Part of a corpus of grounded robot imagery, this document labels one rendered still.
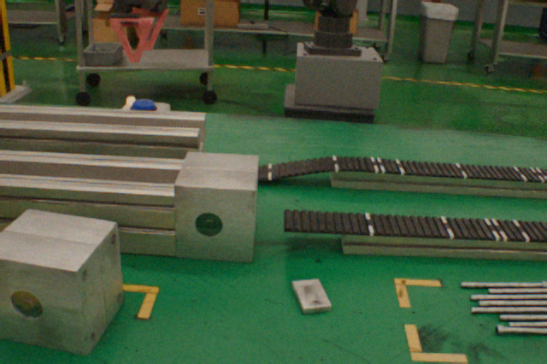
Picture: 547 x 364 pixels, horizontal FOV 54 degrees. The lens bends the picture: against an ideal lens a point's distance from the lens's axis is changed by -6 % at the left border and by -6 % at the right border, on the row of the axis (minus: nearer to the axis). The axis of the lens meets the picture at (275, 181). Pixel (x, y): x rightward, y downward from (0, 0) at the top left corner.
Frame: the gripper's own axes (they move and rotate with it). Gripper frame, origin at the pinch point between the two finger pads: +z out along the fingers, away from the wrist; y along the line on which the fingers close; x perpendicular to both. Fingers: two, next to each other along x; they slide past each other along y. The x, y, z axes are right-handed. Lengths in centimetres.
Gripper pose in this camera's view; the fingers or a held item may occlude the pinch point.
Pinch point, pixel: (141, 51)
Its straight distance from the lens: 98.2
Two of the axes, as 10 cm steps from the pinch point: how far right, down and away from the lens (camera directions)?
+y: -0.1, 4.1, -9.1
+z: -0.6, 9.1, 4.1
